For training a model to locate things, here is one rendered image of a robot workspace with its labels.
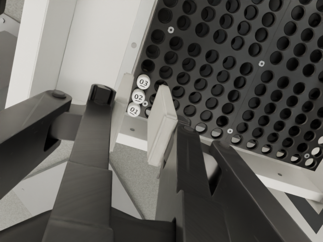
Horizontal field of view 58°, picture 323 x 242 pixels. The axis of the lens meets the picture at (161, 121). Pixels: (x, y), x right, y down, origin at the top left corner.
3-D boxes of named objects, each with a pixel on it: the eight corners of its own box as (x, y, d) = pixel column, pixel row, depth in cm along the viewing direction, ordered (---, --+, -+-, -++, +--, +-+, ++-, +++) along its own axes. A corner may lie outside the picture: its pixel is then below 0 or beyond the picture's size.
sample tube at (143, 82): (147, 80, 31) (147, 91, 27) (136, 76, 31) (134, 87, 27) (151, 70, 31) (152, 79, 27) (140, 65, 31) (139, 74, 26)
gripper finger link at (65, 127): (96, 153, 14) (31, 134, 13) (110, 116, 18) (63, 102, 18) (105, 124, 13) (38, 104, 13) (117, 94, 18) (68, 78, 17)
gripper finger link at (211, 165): (176, 145, 14) (234, 163, 14) (168, 110, 18) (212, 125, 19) (165, 172, 14) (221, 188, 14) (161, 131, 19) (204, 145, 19)
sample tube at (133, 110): (137, 105, 32) (135, 119, 28) (127, 99, 32) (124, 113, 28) (143, 96, 32) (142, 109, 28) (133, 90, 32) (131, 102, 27)
